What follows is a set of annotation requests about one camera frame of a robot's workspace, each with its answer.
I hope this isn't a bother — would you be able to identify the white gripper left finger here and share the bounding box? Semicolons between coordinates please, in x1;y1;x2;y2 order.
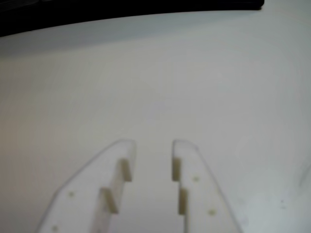
35;139;137;233

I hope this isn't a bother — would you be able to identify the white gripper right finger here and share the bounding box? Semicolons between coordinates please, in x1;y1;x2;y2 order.
171;139;242;233

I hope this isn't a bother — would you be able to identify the black bar-shaped object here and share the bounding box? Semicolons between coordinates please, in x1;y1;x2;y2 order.
0;0;265;37

